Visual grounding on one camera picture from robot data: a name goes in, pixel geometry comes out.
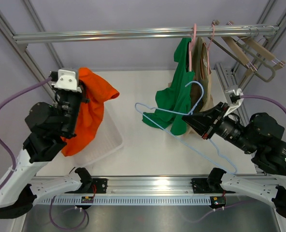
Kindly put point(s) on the aluminium hanging rail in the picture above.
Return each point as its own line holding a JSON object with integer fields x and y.
{"x": 154, "y": 33}

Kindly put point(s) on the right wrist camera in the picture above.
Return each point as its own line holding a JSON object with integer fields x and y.
{"x": 233, "y": 97}

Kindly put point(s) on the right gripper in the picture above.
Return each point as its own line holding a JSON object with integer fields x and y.
{"x": 203, "y": 121}

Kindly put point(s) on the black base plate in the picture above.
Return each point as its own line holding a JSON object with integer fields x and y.
{"x": 100, "y": 184}
{"x": 203, "y": 185}

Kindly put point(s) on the green t shirt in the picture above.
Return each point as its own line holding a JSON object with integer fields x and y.
{"x": 182, "y": 76}

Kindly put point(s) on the wooden hanger right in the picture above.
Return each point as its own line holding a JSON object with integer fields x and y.
{"x": 280, "y": 63}

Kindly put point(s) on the wooden hanger left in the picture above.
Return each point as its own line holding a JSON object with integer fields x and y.
{"x": 237, "y": 53}

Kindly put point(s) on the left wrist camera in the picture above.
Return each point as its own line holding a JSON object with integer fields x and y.
{"x": 65, "y": 79}

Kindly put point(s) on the wooden hanger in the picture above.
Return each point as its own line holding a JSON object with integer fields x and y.
{"x": 237, "y": 53}
{"x": 280, "y": 63}

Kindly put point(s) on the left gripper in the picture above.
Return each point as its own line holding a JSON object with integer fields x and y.
{"x": 83, "y": 100}

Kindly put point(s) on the grey plastic hanger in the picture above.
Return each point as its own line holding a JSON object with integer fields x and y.
{"x": 261, "y": 65}

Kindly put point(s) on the pink hanger with green shirt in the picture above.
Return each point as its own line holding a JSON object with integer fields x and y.
{"x": 191, "y": 47}

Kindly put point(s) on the white slotted cable duct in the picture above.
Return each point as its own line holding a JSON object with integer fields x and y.
{"x": 129, "y": 200}

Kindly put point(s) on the white plastic basket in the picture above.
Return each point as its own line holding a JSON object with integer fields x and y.
{"x": 107, "y": 141}

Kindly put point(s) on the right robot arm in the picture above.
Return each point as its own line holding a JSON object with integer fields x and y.
{"x": 262, "y": 137}

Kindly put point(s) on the beige t shirt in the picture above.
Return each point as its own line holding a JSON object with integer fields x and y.
{"x": 201, "y": 83}

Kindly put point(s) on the light blue wire hanger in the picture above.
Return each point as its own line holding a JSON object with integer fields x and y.
{"x": 169, "y": 120}

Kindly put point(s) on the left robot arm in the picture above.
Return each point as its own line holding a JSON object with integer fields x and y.
{"x": 48, "y": 125}

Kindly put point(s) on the front aluminium rail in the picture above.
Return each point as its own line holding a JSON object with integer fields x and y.
{"x": 150, "y": 185}

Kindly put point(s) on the orange t shirt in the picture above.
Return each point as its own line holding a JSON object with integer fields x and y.
{"x": 91, "y": 114}

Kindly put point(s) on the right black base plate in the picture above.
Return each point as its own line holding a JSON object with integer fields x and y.
{"x": 203, "y": 185}

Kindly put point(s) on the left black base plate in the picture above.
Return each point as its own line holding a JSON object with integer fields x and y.
{"x": 100, "y": 184}

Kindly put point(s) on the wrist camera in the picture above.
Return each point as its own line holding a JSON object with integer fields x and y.
{"x": 65, "y": 79}
{"x": 233, "y": 97}

